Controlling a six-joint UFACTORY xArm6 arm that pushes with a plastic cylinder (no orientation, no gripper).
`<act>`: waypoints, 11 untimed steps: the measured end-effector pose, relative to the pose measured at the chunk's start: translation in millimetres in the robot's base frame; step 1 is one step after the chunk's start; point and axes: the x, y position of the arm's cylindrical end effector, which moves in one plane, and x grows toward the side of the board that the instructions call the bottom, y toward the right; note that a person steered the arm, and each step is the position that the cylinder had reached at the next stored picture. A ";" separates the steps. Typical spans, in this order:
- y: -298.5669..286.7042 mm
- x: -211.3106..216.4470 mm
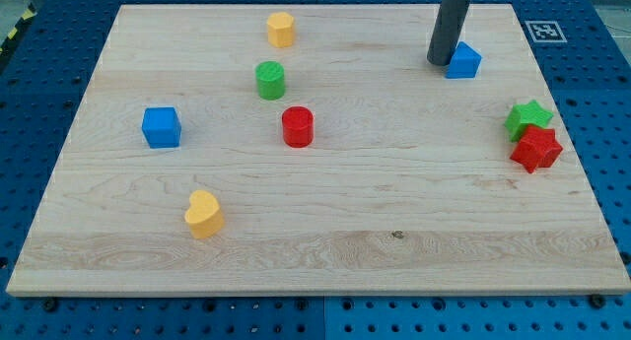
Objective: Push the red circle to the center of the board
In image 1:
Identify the light wooden board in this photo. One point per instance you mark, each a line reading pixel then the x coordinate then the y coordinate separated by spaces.
pixel 406 189

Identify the black board stop bolt left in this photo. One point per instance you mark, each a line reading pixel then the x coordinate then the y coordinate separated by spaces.
pixel 49 304

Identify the black board stop bolt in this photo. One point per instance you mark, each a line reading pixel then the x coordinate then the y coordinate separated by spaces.
pixel 597 301
pixel 49 304

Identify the black board stop bolt right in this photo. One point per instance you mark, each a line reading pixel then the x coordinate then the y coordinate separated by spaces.
pixel 597 301

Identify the red cylinder block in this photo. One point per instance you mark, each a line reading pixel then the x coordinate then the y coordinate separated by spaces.
pixel 298 126

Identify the green cylinder block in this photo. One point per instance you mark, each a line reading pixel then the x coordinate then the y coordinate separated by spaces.
pixel 270 80

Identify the yellow heart block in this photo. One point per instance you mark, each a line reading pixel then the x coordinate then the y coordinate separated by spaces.
pixel 204 215

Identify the yellow hexagon block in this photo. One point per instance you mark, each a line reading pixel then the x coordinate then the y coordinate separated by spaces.
pixel 281 29

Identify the blue cube block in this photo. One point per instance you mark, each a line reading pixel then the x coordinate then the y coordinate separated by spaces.
pixel 161 127

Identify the blue pentagon block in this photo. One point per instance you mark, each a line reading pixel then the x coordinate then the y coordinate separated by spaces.
pixel 464 63

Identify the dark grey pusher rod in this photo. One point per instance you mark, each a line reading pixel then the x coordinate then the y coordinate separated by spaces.
pixel 446 32

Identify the green star block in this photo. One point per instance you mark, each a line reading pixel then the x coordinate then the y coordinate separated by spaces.
pixel 523 115

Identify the red star block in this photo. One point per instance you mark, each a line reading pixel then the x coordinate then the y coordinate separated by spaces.
pixel 537 148

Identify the white fiducial marker tag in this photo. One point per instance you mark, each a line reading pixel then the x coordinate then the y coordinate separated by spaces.
pixel 543 31

